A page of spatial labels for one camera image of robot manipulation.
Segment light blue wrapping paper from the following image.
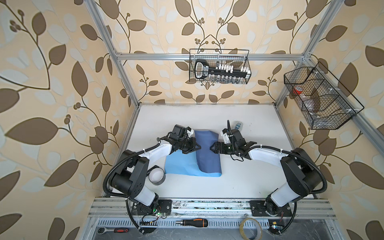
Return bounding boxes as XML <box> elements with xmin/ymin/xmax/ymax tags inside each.
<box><xmin>165</xmin><ymin>131</ymin><xmax>222</xmax><ymax>178</ymax></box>

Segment back wire basket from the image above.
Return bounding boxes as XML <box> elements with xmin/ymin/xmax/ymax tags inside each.
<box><xmin>189</xmin><ymin>48</ymin><xmax>252</xmax><ymax>85</ymax></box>

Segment black orange screwdriver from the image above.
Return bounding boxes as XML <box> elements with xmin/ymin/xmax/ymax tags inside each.
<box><xmin>176</xmin><ymin>219</ymin><xmax>209</xmax><ymax>228</ymax></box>

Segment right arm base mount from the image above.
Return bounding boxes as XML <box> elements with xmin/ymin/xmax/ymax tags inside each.
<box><xmin>250</xmin><ymin>200</ymin><xmax>293</xmax><ymax>218</ymax></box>

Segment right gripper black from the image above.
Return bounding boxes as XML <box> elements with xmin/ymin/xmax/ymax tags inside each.
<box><xmin>209</xmin><ymin>141</ymin><xmax>237</xmax><ymax>154</ymax></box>

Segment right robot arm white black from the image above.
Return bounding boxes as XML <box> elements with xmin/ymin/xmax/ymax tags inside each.
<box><xmin>210</xmin><ymin>129</ymin><xmax>328</xmax><ymax>216</ymax></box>

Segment clear tape roll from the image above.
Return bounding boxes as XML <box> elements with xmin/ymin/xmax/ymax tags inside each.
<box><xmin>239</xmin><ymin>218</ymin><xmax>263</xmax><ymax>240</ymax></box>

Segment wire basket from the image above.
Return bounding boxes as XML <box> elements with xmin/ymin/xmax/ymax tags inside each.
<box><xmin>189</xmin><ymin>48</ymin><xmax>252</xmax><ymax>85</ymax></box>
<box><xmin>284</xmin><ymin>62</ymin><xmax>364</xmax><ymax>130</ymax></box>

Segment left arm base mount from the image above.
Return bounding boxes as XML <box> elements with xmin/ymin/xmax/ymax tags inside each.
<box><xmin>133</xmin><ymin>199</ymin><xmax>173</xmax><ymax>217</ymax></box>

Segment right wire basket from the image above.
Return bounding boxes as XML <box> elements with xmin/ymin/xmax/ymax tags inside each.
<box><xmin>284</xmin><ymin>62</ymin><xmax>364</xmax><ymax>130</ymax></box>

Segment grey tape dispenser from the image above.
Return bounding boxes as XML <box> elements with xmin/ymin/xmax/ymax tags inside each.
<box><xmin>235</xmin><ymin>122</ymin><xmax>243</xmax><ymax>131</ymax></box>

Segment red handled ratchet wrench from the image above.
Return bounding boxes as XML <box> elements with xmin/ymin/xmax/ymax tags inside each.
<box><xmin>97</xmin><ymin>227</ymin><xmax>129</xmax><ymax>235</ymax></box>

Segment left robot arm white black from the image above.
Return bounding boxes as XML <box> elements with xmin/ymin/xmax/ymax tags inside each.
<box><xmin>103</xmin><ymin>125</ymin><xmax>201</xmax><ymax>209</ymax></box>

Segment black socket set rail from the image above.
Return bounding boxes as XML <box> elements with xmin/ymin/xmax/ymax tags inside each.
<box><xmin>192</xmin><ymin>60</ymin><xmax>252</xmax><ymax>80</ymax></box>

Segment grey duct tape roll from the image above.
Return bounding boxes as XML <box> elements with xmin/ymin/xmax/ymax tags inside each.
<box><xmin>147</xmin><ymin>166</ymin><xmax>166</xmax><ymax>186</ymax></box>

